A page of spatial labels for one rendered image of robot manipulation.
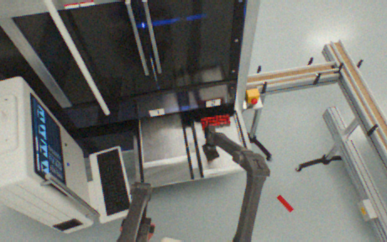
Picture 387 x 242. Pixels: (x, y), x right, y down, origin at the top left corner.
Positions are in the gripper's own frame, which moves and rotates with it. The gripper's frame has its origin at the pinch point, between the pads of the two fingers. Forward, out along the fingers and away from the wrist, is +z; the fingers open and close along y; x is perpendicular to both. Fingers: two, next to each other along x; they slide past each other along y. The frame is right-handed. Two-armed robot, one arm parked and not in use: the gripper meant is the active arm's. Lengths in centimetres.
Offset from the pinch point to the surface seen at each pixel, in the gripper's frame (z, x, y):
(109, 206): 10, 63, 2
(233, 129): 4.0, -22.1, 12.2
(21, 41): -76, 62, 48
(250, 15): -72, -30, 23
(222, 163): 4.0, -5.3, -4.6
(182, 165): 4.4, 16.1, 4.1
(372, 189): 37, -93, -52
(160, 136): 4.3, 20.5, 27.8
